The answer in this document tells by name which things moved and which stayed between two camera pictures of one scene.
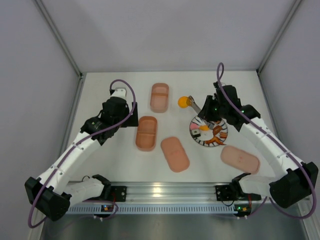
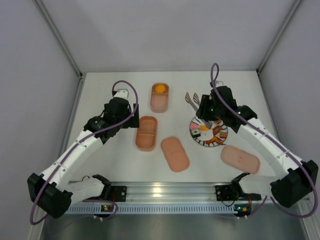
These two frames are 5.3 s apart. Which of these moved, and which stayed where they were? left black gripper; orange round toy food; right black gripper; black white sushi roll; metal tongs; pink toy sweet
Moved: metal tongs; orange round toy food
Stayed: black white sushi roll; right black gripper; left black gripper; pink toy sweet
